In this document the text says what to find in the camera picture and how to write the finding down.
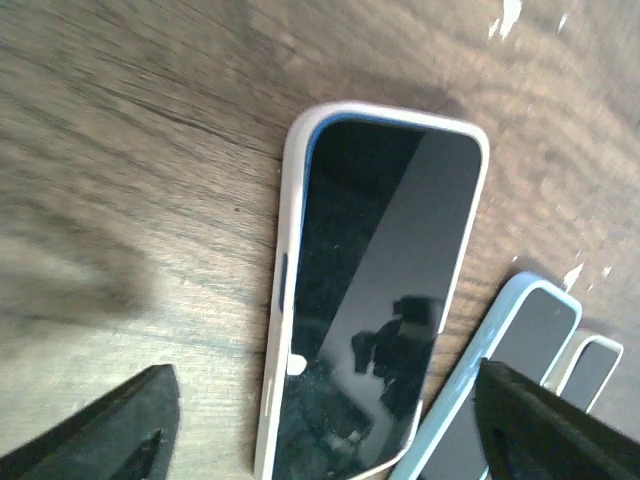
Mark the beige phone case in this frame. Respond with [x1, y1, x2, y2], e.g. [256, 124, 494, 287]
[252, 100, 491, 480]
[547, 329, 624, 413]

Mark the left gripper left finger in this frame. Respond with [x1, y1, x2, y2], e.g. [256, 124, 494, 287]
[1, 364, 180, 479]

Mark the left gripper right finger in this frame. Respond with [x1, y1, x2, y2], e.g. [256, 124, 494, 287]
[474, 359, 639, 479]

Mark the light blue phone case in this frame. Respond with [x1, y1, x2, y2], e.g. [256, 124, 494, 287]
[390, 272, 582, 479]

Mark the blue phone black screen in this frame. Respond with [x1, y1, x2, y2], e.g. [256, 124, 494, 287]
[419, 288, 576, 480]

